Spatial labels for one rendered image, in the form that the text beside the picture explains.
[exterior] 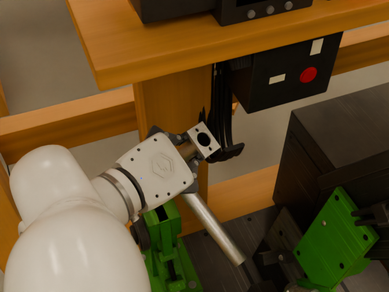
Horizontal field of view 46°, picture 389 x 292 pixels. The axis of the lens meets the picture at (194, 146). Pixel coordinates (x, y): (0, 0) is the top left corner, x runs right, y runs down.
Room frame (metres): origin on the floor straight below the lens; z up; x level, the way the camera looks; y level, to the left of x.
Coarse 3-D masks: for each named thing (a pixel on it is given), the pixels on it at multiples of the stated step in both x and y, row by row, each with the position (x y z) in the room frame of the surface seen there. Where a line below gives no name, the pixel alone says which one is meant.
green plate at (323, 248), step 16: (336, 192) 0.49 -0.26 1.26; (336, 208) 0.47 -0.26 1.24; (352, 208) 0.45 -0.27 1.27; (320, 224) 0.47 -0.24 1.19; (336, 224) 0.45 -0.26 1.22; (352, 224) 0.43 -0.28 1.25; (304, 240) 0.47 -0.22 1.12; (320, 240) 0.45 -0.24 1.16; (336, 240) 0.43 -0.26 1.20; (352, 240) 0.41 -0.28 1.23; (368, 240) 0.39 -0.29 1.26; (304, 256) 0.45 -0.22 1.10; (320, 256) 0.43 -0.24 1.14; (336, 256) 0.41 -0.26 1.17; (352, 256) 0.39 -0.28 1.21; (320, 272) 0.41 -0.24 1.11; (336, 272) 0.39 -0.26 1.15; (352, 272) 0.40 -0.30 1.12
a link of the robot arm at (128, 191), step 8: (104, 176) 0.41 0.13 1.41; (112, 176) 0.41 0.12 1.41; (120, 176) 0.41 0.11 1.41; (120, 184) 0.39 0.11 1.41; (128, 184) 0.40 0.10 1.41; (120, 192) 0.38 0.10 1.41; (128, 192) 0.38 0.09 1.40; (136, 192) 0.39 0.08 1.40; (128, 200) 0.38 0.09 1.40; (136, 200) 0.38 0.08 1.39; (128, 208) 0.37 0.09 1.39; (136, 208) 0.37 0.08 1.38; (136, 216) 0.37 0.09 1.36
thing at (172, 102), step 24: (192, 72) 0.67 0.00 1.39; (144, 96) 0.64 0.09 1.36; (168, 96) 0.65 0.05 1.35; (192, 96) 0.67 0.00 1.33; (144, 120) 0.65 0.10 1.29; (168, 120) 0.65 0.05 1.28; (192, 120) 0.67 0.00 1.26; (0, 168) 0.58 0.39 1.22; (0, 192) 0.52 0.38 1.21; (0, 216) 0.52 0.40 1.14; (192, 216) 0.67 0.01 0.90; (0, 240) 0.51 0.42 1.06; (0, 264) 0.50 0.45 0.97
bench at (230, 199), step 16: (240, 176) 0.82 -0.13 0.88; (256, 176) 0.82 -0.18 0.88; (272, 176) 0.82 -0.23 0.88; (208, 192) 0.76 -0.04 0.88; (224, 192) 0.76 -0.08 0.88; (240, 192) 0.76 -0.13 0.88; (256, 192) 0.76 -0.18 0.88; (272, 192) 0.76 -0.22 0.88; (224, 208) 0.71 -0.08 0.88; (240, 208) 0.71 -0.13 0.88; (256, 208) 0.71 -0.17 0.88; (128, 224) 0.66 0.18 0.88; (192, 224) 0.66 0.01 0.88
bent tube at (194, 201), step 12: (192, 132) 0.53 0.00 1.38; (204, 132) 0.54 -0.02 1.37; (192, 144) 0.52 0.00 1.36; (204, 144) 0.53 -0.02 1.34; (216, 144) 0.52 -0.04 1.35; (192, 156) 0.52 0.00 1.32; (204, 156) 0.49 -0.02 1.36; (192, 204) 0.50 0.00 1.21; (204, 204) 0.50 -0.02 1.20; (204, 216) 0.48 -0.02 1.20; (216, 228) 0.46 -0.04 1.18; (216, 240) 0.45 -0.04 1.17; (228, 240) 0.44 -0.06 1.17; (228, 252) 0.43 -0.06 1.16; (240, 252) 0.43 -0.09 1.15
